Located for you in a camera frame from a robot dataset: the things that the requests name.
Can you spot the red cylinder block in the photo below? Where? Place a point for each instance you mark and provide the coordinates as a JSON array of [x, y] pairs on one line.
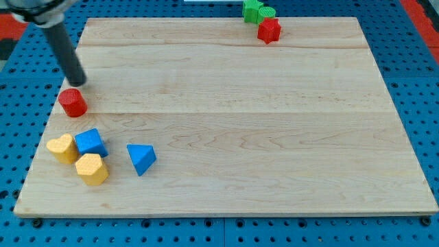
[[72, 102]]

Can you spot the yellow heart block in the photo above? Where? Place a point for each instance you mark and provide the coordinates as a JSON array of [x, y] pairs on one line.
[[64, 149]]

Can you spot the blue cube block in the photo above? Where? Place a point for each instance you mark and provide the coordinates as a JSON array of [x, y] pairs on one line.
[[90, 142]]

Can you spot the green cylinder block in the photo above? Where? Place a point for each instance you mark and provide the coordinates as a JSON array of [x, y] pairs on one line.
[[265, 12]]

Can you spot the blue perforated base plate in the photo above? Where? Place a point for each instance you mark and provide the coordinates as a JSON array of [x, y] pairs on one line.
[[30, 82]]

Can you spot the blue triangle block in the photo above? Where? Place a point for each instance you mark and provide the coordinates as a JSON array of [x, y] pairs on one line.
[[142, 157]]

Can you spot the yellow hexagon block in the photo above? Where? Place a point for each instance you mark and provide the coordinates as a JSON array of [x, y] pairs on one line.
[[92, 169]]

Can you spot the wooden board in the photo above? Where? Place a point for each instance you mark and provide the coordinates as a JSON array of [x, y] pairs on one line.
[[301, 127]]

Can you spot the green star block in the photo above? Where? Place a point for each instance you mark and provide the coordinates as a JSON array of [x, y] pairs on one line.
[[250, 10]]

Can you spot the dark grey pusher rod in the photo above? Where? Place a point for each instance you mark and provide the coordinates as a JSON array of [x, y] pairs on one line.
[[64, 51]]

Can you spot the red star block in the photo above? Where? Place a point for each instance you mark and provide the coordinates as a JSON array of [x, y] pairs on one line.
[[269, 30]]

